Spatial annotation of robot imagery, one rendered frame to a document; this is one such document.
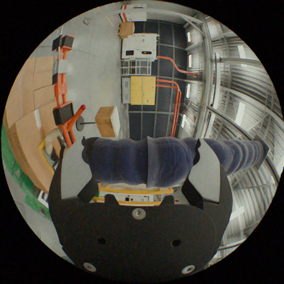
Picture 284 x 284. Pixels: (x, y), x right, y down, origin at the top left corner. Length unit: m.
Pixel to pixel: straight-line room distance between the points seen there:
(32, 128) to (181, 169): 0.80
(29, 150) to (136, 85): 7.38
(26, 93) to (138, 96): 7.28
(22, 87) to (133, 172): 1.16
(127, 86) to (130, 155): 7.42
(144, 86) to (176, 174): 7.34
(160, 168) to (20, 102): 1.18
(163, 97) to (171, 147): 10.83
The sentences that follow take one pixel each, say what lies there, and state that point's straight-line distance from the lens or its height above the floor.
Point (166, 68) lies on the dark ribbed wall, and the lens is 11.16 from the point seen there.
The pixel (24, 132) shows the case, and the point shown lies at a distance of 0.67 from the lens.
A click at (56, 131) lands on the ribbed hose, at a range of 0.50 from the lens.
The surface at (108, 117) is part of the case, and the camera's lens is 2.00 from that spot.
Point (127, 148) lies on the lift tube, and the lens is 0.38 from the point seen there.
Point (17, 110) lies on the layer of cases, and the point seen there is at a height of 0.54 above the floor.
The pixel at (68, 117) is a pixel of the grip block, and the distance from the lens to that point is 0.48.
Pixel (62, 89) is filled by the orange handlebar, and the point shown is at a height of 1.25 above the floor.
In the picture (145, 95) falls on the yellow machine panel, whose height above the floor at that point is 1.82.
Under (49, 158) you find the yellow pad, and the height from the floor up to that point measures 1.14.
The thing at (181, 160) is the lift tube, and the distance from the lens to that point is 0.38.
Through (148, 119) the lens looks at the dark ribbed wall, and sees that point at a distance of 11.71.
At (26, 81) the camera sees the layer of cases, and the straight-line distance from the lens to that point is 1.17.
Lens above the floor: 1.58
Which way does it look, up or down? 1 degrees up
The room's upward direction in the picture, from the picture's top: 91 degrees clockwise
